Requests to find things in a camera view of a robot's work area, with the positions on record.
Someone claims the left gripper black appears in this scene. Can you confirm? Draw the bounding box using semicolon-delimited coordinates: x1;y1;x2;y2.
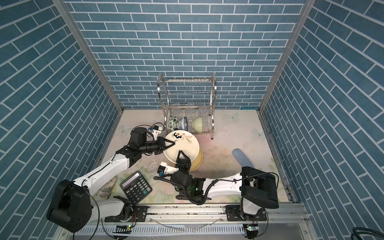
138;136;175;155

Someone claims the yellow plate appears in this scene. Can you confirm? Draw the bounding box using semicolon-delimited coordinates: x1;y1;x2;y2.
190;149;203;172

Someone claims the white plate with painted design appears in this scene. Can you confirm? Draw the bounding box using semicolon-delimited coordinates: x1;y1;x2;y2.
164;130;200;163

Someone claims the steel two-tier dish rack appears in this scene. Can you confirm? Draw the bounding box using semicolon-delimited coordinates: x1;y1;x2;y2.
157;72;218;139

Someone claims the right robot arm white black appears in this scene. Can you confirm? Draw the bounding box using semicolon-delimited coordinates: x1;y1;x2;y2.
162;149;279;215

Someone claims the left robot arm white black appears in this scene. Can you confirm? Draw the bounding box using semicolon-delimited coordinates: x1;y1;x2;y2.
47;127;176;233

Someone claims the green leaf pattern bowl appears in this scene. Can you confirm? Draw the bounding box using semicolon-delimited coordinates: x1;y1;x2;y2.
167;117;179;132

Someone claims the blue floral white bowl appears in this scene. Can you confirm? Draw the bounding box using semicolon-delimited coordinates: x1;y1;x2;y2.
178;117;189;131

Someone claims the light green bowl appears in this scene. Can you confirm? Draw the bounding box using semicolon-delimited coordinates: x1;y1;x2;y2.
192;117;203;134

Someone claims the black calculator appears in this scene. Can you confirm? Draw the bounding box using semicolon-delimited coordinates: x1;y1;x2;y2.
120;171;153;206

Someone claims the blue grey cylinder object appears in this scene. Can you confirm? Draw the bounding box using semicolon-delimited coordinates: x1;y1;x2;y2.
233;149;254;168

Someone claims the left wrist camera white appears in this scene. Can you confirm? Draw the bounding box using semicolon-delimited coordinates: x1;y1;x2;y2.
150;125;164;136

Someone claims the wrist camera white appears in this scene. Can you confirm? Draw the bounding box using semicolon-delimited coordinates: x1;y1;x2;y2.
150;125;164;136
157;162;179;177

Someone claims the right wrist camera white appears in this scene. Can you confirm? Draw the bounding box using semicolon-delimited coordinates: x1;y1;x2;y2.
157;162;179;177

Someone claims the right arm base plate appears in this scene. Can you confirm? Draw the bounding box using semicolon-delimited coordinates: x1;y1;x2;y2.
225;204;267;222

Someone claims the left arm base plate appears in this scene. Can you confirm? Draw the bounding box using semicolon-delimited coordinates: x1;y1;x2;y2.
104;206;149;223

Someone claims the aluminium front rail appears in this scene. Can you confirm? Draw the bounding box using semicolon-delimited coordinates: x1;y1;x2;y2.
83;203;311;229

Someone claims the black cable bottom right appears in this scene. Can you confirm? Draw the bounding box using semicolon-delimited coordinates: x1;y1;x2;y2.
350;226;384;240

